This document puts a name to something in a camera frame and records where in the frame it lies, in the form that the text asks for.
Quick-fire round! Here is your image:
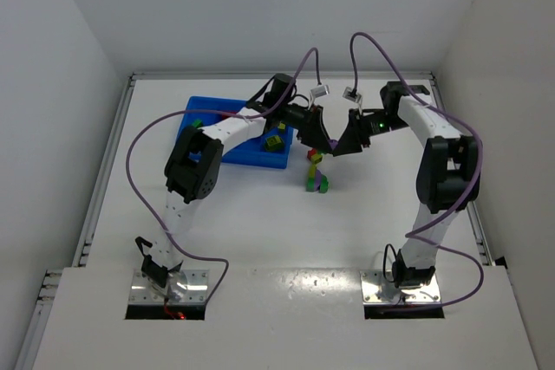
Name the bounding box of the red lime small stack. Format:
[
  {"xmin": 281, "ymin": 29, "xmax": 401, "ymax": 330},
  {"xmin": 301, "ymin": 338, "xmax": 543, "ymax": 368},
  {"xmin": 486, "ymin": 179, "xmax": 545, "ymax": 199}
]
[{"xmin": 307, "ymin": 149, "xmax": 323, "ymax": 165}]

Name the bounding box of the lime green lego brick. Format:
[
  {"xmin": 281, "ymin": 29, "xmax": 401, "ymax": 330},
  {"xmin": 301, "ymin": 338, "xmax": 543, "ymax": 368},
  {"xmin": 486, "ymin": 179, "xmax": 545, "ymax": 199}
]
[{"xmin": 264, "ymin": 135, "xmax": 285, "ymax": 153}]

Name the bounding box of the blue plastic sorting bin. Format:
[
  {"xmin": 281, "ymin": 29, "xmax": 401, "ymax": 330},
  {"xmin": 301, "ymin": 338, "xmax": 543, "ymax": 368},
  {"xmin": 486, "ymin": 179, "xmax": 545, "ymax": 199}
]
[{"xmin": 177, "ymin": 96, "xmax": 295, "ymax": 169}]

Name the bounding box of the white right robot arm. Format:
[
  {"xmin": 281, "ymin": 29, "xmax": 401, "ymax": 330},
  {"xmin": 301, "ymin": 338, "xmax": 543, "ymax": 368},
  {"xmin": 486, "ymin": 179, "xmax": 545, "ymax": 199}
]
[{"xmin": 333, "ymin": 81, "xmax": 480, "ymax": 289}]

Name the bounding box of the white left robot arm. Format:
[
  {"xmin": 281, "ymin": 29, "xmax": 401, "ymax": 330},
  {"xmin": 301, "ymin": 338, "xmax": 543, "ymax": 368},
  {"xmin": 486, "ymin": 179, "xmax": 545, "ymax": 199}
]
[{"xmin": 125, "ymin": 73, "xmax": 335, "ymax": 262}]

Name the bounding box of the green sloped lego brick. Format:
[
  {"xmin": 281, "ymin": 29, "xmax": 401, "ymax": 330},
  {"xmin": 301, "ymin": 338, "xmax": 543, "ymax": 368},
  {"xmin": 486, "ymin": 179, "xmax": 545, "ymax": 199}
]
[{"xmin": 305, "ymin": 164, "xmax": 329, "ymax": 193}]

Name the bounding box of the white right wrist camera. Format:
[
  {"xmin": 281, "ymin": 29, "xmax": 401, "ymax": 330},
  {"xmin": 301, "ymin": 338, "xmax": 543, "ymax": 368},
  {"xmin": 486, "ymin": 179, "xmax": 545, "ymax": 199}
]
[{"xmin": 343, "ymin": 87, "xmax": 362, "ymax": 103}]

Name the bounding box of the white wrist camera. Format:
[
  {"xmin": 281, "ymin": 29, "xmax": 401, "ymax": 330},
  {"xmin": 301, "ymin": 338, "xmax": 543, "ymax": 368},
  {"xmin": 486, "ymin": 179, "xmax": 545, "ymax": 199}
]
[
  {"xmin": 310, "ymin": 84, "xmax": 330, "ymax": 100},
  {"xmin": 343, "ymin": 87, "xmax": 362, "ymax": 103}
]

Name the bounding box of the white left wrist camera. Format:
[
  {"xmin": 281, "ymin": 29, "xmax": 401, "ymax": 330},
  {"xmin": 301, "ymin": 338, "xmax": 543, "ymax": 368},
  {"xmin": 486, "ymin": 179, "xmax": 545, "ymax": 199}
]
[{"xmin": 310, "ymin": 84, "xmax": 330, "ymax": 100}]

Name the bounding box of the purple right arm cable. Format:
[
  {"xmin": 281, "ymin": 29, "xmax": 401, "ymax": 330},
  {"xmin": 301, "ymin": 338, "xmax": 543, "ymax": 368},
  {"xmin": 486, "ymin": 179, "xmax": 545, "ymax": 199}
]
[{"xmin": 344, "ymin": 31, "xmax": 486, "ymax": 310}]

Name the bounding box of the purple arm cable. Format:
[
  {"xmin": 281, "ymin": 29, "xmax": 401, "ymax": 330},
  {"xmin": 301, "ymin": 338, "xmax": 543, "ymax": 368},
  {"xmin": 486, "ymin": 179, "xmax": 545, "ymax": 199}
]
[
  {"xmin": 344, "ymin": 31, "xmax": 486, "ymax": 310},
  {"xmin": 125, "ymin": 47, "xmax": 324, "ymax": 302}
]

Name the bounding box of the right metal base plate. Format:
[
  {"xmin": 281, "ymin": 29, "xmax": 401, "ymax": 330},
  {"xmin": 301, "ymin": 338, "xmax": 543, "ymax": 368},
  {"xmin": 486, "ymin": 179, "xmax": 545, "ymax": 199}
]
[{"xmin": 360, "ymin": 269, "xmax": 441, "ymax": 307}]

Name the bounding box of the metal base plate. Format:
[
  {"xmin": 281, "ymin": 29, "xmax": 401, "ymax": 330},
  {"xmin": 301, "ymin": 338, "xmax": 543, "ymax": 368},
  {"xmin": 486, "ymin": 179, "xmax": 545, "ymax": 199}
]
[
  {"xmin": 128, "ymin": 269, "xmax": 209, "ymax": 307},
  {"xmin": 360, "ymin": 269, "xmax": 441, "ymax": 307}
]

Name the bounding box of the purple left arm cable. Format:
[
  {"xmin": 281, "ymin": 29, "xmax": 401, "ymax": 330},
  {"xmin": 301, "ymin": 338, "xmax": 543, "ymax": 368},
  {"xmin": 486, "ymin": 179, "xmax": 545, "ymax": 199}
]
[{"xmin": 125, "ymin": 47, "xmax": 324, "ymax": 302}]

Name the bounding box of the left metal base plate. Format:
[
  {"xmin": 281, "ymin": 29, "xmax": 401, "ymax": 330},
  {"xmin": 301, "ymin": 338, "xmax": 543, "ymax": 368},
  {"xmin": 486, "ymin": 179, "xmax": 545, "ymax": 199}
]
[{"xmin": 128, "ymin": 269, "xmax": 209, "ymax": 307}]

